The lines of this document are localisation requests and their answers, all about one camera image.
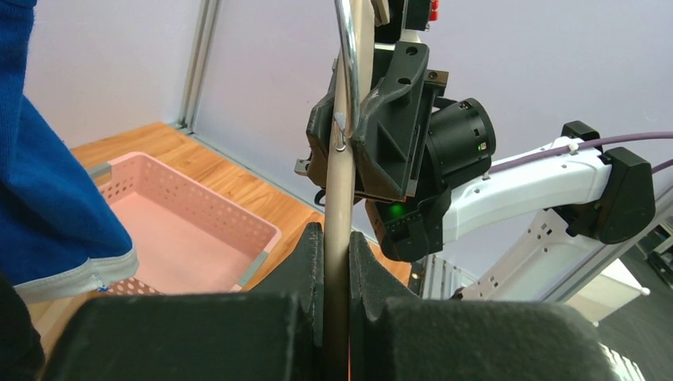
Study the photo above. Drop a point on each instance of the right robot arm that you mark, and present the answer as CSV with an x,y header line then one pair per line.
x,y
586,192

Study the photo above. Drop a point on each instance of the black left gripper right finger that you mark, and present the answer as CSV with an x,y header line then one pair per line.
x,y
395,335

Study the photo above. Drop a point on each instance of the beige clip hanger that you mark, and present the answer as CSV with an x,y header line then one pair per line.
x,y
356,21

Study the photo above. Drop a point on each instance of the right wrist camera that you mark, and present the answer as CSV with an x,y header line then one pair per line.
x,y
402,19

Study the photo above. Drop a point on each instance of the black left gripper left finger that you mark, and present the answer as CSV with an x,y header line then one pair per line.
x,y
272,332

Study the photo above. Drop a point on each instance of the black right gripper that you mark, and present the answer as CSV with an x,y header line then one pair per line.
x,y
412,144

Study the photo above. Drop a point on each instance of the pink plastic basket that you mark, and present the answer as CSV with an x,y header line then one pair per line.
x,y
189,239

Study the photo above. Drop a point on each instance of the black underwear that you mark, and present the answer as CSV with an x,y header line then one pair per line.
x,y
22,355

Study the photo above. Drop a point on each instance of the blue underwear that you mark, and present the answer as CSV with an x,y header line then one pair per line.
x,y
59,237

